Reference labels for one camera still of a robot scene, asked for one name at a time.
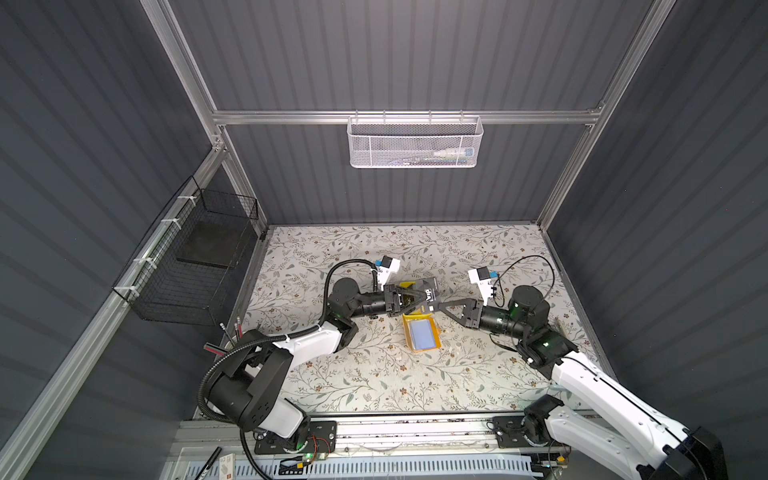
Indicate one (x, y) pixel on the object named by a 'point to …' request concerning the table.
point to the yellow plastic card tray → (406, 284)
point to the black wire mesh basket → (185, 271)
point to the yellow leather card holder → (422, 331)
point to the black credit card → (430, 285)
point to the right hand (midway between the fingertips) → (444, 312)
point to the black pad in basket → (215, 242)
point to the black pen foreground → (208, 464)
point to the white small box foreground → (227, 467)
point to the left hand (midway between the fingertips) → (427, 300)
